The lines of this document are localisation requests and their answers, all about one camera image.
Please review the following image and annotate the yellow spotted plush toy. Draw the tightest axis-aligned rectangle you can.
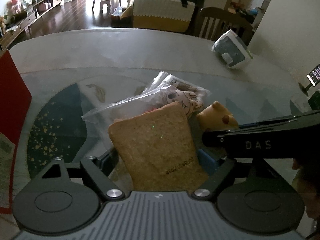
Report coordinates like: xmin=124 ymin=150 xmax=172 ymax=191
xmin=196 ymin=101 xmax=239 ymax=132

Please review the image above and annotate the tan toast-shaped sponge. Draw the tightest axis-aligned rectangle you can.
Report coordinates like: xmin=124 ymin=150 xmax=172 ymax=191
xmin=108 ymin=102 xmax=208 ymax=192

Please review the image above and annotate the clear bag with cartoon print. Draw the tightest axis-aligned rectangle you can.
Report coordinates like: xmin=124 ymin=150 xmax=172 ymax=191
xmin=82 ymin=72 xmax=210 ymax=125

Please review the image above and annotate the person's right hand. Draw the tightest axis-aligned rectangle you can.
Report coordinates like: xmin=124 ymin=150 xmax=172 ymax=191
xmin=292 ymin=159 xmax=319 ymax=220

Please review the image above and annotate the phone on stand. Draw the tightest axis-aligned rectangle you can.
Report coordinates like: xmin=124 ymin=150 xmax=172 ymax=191
xmin=298 ymin=64 xmax=320 ymax=96

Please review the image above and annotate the red cardboard box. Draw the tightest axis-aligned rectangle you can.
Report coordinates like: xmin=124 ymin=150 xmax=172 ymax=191
xmin=0 ymin=50 xmax=32 ymax=214

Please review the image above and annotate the white tissue pack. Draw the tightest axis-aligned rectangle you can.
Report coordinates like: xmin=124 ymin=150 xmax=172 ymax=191
xmin=212 ymin=30 xmax=253 ymax=69

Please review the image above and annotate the dark wooden chair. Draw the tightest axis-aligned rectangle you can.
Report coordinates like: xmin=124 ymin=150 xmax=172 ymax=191
xmin=194 ymin=7 xmax=254 ymax=46

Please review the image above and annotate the wooden tv console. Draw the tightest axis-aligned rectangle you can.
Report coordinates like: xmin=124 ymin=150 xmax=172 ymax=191
xmin=1 ymin=0 xmax=62 ymax=50

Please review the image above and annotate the sofa with cream cover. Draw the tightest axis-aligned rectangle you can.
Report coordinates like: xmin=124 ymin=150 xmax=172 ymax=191
xmin=120 ymin=0 xmax=204 ymax=33

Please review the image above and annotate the small white stool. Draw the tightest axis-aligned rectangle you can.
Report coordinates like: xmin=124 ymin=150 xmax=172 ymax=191
xmin=99 ymin=0 xmax=111 ymax=12

